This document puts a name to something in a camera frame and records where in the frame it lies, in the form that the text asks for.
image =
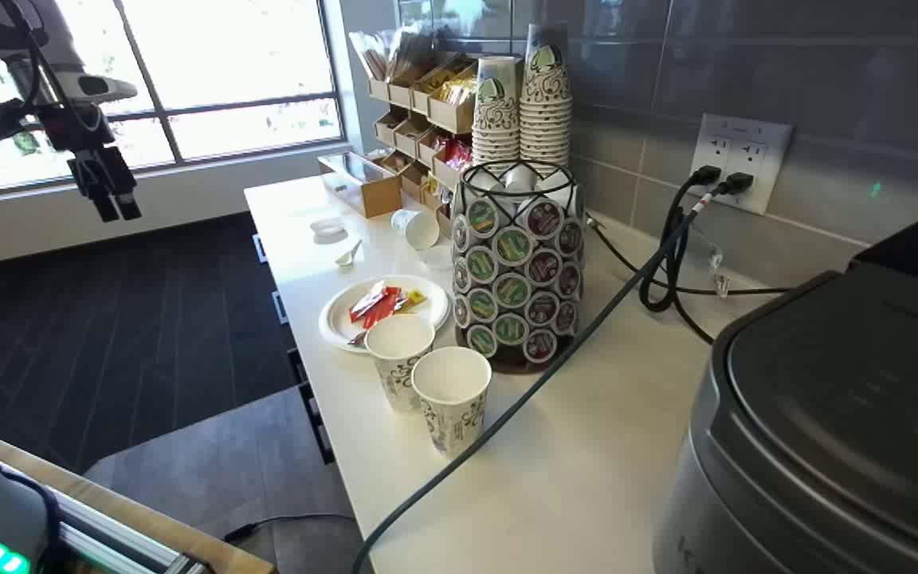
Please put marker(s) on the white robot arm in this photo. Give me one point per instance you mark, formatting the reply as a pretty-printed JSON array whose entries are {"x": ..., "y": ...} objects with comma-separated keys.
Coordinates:
[{"x": 64, "y": 102}]

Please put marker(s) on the right patterned paper cup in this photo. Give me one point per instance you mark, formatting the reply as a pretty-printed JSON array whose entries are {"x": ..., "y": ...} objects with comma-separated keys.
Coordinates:
[{"x": 450, "y": 388}]

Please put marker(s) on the wooden tea box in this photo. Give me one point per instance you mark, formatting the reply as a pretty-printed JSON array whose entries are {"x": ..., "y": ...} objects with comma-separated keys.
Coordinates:
[{"x": 360, "y": 184}]

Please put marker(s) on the grey coffee machine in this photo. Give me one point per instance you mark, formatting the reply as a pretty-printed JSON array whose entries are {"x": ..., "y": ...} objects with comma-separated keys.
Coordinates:
[{"x": 802, "y": 455}]

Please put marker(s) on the white plastic cup lid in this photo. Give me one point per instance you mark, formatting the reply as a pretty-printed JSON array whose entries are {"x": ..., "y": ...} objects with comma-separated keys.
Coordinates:
[{"x": 328, "y": 230}]

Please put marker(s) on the left stack of paper cups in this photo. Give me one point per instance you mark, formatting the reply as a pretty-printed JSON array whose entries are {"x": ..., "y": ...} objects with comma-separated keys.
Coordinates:
[{"x": 495, "y": 124}]

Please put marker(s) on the wooden tea organizer shelf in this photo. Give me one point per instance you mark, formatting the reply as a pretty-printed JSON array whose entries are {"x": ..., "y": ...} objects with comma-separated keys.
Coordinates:
[{"x": 425, "y": 78}]

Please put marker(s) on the white paper plate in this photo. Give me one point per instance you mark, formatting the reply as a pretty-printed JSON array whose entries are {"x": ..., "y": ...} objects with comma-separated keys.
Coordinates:
[{"x": 341, "y": 332}]

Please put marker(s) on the left patterned paper cup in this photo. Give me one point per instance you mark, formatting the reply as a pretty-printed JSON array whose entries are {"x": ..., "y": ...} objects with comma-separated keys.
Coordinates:
[{"x": 397, "y": 345}]

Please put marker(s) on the red snack packets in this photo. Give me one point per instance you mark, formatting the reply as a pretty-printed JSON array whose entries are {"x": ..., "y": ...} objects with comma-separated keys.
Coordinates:
[{"x": 383, "y": 300}]

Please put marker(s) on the tipped patterned paper cup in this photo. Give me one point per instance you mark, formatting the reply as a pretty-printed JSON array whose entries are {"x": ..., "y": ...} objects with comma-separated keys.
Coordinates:
[{"x": 420, "y": 227}]

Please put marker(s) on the stack of paper cups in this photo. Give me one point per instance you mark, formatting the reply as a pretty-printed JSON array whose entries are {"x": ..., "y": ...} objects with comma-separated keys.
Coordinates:
[
  {"x": 542, "y": 106},
  {"x": 495, "y": 124}
]

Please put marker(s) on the white wall power outlet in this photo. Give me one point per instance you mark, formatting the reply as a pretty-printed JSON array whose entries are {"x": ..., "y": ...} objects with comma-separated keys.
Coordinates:
[{"x": 744, "y": 143}]

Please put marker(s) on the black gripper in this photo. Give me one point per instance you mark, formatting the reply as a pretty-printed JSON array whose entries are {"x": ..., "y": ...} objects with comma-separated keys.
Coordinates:
[{"x": 92, "y": 150}]

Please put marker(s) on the white plastic spoon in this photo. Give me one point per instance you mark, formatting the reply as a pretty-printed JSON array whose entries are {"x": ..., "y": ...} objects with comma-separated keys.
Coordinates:
[{"x": 341, "y": 261}]

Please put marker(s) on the right stack of paper cups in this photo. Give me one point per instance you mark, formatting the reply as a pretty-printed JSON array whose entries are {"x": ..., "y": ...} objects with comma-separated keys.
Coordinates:
[{"x": 542, "y": 106}]

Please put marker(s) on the wire coffee pod carousel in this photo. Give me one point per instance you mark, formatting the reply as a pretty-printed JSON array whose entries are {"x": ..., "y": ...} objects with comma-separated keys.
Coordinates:
[{"x": 517, "y": 261}]

